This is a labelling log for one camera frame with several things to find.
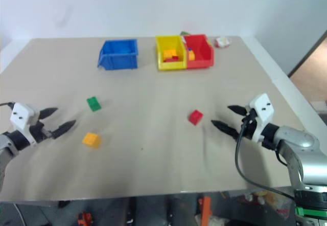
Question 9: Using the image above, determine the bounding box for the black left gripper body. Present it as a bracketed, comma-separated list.
[29, 122, 56, 143]

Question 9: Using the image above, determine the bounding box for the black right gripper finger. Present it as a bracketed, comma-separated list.
[227, 104, 247, 116]
[211, 120, 241, 138]

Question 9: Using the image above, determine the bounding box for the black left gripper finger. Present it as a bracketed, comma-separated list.
[51, 119, 77, 139]
[38, 107, 59, 121]

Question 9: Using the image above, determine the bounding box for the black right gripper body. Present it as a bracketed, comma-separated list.
[240, 108, 258, 140]

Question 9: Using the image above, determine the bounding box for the yellow toy block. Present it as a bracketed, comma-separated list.
[81, 132, 102, 149]

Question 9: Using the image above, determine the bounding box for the red toy block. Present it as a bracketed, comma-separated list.
[188, 109, 204, 126]

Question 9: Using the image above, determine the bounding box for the green toy block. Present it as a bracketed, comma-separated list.
[86, 96, 102, 112]

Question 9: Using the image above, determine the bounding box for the red plastic bin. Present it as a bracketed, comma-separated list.
[183, 34, 215, 70]

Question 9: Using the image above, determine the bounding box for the white and red packet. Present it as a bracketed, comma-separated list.
[214, 36, 231, 49]

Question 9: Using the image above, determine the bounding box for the beige table cover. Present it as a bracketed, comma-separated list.
[0, 35, 320, 202]

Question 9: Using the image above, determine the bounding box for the colourful plastic bag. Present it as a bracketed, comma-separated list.
[236, 190, 295, 218]

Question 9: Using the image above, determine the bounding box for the yellow plastic bin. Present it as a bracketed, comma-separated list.
[155, 35, 188, 71]

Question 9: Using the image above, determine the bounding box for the brown wooden door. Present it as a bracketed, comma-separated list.
[288, 30, 327, 104]

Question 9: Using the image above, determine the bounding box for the orange plastic bar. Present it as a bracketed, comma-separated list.
[198, 196, 213, 226]

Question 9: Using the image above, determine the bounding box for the blue plastic bin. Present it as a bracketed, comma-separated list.
[97, 38, 139, 71]

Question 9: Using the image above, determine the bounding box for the orange toy vehicle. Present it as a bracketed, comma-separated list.
[77, 211, 93, 226]

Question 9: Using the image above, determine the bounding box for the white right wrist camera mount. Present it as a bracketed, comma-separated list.
[248, 93, 275, 143]

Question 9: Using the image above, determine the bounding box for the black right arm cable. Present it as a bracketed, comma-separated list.
[235, 120, 297, 201]

